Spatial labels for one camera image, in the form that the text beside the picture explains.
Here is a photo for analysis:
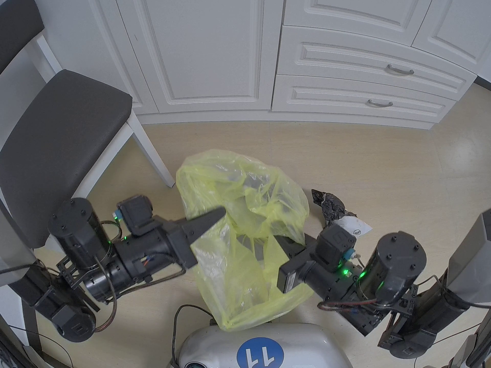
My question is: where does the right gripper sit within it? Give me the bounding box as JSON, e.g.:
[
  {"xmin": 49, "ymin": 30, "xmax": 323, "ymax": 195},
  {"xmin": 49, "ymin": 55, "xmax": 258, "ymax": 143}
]
[{"xmin": 274, "ymin": 234, "xmax": 366, "ymax": 303}]

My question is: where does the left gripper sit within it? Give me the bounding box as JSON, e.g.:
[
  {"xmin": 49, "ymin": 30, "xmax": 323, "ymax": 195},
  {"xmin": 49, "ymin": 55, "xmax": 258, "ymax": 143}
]
[{"xmin": 114, "ymin": 206, "xmax": 228, "ymax": 284}]

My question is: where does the black plastic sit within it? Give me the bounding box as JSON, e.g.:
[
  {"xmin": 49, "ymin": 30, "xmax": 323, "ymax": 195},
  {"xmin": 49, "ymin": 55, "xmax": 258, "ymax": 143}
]
[{"xmin": 311, "ymin": 189, "xmax": 357, "ymax": 230}]

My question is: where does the yellow-green plastic bag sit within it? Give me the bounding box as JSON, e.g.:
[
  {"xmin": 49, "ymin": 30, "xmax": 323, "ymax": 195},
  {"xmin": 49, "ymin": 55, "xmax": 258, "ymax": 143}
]
[{"xmin": 175, "ymin": 149, "xmax": 310, "ymax": 331}]

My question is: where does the white printed paper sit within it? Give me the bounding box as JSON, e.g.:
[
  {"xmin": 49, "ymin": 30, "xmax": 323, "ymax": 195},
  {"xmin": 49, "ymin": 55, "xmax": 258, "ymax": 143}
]
[{"xmin": 339, "ymin": 215, "xmax": 373, "ymax": 239}]

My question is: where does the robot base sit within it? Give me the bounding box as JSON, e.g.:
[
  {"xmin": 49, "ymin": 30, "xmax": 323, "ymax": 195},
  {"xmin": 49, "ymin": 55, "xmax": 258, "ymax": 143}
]
[{"xmin": 167, "ymin": 318, "xmax": 353, "ymax": 368}]

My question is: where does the white chair dark grey seat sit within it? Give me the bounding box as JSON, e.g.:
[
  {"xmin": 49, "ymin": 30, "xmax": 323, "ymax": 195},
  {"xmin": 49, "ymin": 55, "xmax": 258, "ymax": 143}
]
[{"xmin": 0, "ymin": 0, "xmax": 176, "ymax": 250}]

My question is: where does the white wardrobe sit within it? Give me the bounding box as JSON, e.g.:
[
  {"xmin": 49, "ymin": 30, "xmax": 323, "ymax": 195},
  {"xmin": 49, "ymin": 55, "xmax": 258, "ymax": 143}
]
[{"xmin": 81, "ymin": 0, "xmax": 491, "ymax": 130}]

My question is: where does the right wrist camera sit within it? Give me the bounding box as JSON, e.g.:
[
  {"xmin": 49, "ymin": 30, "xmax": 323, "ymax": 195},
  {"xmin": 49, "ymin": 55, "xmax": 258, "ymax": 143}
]
[{"xmin": 315, "ymin": 223, "xmax": 358, "ymax": 274}]

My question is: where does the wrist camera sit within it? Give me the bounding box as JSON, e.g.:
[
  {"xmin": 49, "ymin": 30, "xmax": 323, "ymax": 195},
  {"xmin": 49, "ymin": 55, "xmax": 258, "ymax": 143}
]
[
  {"xmin": 114, "ymin": 195, "xmax": 165, "ymax": 240},
  {"xmin": 315, "ymin": 223, "xmax": 358, "ymax": 274}
]

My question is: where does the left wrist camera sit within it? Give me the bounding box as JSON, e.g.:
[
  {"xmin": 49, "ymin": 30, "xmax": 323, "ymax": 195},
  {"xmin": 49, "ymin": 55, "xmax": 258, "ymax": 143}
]
[{"xmin": 114, "ymin": 195, "xmax": 165, "ymax": 240}]

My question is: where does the black cable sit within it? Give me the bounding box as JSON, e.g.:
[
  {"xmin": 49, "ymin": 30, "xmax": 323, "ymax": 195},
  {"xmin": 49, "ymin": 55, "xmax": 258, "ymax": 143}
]
[{"xmin": 171, "ymin": 304, "xmax": 215, "ymax": 368}]

